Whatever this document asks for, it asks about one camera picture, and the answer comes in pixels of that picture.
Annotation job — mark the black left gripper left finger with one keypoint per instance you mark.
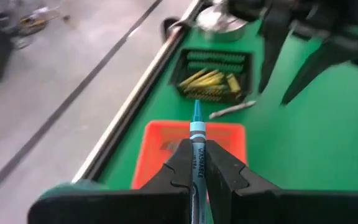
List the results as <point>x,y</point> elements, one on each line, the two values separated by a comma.
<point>120,208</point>

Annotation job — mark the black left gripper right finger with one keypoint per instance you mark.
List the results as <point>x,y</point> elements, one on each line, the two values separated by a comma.
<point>291,208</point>

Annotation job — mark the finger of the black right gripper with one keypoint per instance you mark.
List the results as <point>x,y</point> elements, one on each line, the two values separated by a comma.
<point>272,56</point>
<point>315,71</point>

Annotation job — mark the blue crayon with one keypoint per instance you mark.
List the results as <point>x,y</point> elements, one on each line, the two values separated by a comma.
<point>198,155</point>

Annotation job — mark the teal plastic bin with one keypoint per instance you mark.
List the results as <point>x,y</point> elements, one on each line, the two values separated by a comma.
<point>73,186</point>

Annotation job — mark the black mesh basket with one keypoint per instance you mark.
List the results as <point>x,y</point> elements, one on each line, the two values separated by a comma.
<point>216,57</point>

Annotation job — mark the silver table lamp white shade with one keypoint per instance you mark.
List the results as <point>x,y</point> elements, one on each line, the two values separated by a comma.
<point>221,21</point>

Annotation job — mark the orange mesh basket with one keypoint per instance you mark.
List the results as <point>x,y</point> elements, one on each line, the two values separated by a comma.
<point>228,140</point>

